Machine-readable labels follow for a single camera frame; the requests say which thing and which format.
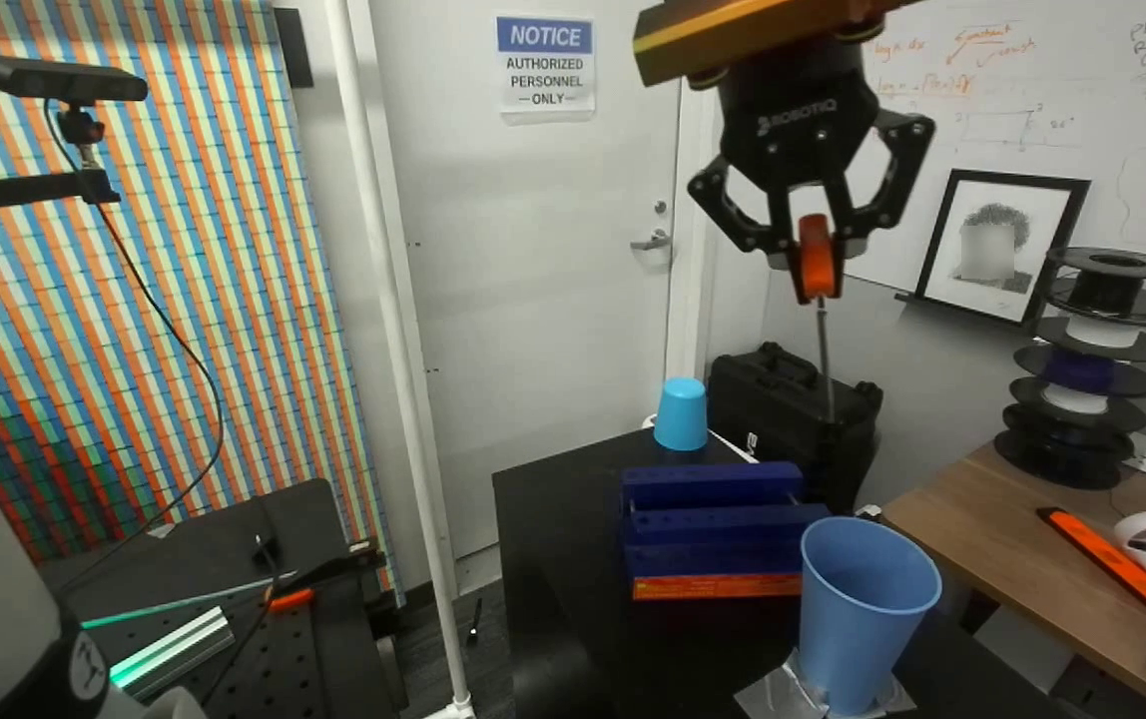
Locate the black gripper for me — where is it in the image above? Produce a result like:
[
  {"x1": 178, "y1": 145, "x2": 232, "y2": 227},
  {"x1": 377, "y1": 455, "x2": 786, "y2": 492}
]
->
[{"x1": 682, "y1": 43, "x2": 938, "y2": 271}]

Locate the small blue plastic cup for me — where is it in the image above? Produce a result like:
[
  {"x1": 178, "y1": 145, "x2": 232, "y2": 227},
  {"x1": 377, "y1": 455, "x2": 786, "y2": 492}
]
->
[{"x1": 649, "y1": 370, "x2": 713, "y2": 455}]

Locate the blue rack with orange side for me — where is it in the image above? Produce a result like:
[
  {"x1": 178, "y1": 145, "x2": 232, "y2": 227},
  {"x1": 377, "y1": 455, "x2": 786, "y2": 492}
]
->
[{"x1": 620, "y1": 459, "x2": 834, "y2": 607}]

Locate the large blue plastic cup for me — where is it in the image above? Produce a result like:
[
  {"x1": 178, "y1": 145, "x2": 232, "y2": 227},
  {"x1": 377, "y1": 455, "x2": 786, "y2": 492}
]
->
[{"x1": 789, "y1": 511, "x2": 944, "y2": 719}]

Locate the black framed picture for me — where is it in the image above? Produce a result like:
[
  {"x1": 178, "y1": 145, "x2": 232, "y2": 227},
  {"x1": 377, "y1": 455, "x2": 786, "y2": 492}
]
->
[{"x1": 910, "y1": 163, "x2": 1093, "y2": 330}]

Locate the black carrying case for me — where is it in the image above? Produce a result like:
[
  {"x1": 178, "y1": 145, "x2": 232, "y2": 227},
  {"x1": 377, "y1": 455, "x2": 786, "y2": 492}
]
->
[{"x1": 707, "y1": 338, "x2": 887, "y2": 513}]

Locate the whiteboard with writing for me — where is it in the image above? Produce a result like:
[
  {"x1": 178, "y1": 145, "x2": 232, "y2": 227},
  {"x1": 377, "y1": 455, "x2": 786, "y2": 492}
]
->
[{"x1": 847, "y1": 0, "x2": 1146, "y2": 303}]

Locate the white door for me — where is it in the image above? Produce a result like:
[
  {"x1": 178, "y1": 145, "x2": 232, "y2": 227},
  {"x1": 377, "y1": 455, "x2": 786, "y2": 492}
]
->
[{"x1": 361, "y1": 0, "x2": 713, "y2": 563}]

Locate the blue white notice sign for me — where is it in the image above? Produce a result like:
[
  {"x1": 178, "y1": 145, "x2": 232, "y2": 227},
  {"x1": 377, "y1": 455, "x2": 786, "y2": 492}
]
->
[{"x1": 490, "y1": 12, "x2": 598, "y2": 121}]

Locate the spool with purple filament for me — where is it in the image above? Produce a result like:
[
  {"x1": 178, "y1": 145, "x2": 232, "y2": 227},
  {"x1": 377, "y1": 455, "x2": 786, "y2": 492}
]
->
[{"x1": 1011, "y1": 315, "x2": 1146, "y2": 408}]

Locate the wooden desk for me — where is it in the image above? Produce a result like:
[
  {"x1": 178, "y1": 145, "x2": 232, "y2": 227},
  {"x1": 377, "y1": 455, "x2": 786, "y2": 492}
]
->
[{"x1": 878, "y1": 439, "x2": 1146, "y2": 719}]

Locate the flat orange tool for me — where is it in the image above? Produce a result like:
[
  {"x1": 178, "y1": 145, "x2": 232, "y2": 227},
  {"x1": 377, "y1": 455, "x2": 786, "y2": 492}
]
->
[{"x1": 1032, "y1": 504, "x2": 1146, "y2": 619}]

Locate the black breadboard table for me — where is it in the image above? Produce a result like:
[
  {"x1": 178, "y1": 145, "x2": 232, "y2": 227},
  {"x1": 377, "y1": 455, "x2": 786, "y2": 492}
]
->
[{"x1": 35, "y1": 474, "x2": 405, "y2": 719}]

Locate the orange black hand tool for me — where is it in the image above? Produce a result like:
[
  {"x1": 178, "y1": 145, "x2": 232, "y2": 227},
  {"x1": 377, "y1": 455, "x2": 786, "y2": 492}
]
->
[{"x1": 246, "y1": 532, "x2": 389, "y2": 619}]

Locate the green glowing bar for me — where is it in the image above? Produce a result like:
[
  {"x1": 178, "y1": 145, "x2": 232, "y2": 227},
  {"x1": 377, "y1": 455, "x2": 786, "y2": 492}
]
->
[{"x1": 71, "y1": 575, "x2": 279, "y2": 695}]

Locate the brown wrist mount plate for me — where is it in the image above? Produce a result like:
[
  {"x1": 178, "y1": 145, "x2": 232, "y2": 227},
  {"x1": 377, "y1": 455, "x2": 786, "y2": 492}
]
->
[{"x1": 630, "y1": 0, "x2": 924, "y2": 90}]

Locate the silver door handle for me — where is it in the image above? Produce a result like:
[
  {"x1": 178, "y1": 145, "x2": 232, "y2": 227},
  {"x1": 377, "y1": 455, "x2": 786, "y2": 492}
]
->
[{"x1": 626, "y1": 227, "x2": 677, "y2": 259}]

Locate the white pipe frame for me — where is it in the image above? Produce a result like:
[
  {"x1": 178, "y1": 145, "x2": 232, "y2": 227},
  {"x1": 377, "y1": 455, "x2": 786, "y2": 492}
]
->
[{"x1": 324, "y1": 0, "x2": 477, "y2": 719}]

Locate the black wall box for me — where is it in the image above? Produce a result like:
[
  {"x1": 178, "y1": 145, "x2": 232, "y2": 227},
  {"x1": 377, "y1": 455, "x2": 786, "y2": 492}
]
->
[{"x1": 266, "y1": 4, "x2": 317, "y2": 90}]

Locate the black camera cable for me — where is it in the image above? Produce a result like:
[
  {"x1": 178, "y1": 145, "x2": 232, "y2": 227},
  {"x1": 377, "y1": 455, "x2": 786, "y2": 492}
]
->
[{"x1": 42, "y1": 98, "x2": 228, "y2": 532}]

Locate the black stereo camera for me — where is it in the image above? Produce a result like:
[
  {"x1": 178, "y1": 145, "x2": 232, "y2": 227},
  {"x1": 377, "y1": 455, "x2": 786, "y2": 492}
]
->
[{"x1": 0, "y1": 50, "x2": 151, "y2": 109}]

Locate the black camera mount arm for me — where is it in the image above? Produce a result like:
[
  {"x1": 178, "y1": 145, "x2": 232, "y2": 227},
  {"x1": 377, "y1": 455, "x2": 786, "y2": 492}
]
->
[{"x1": 0, "y1": 98, "x2": 123, "y2": 221}]

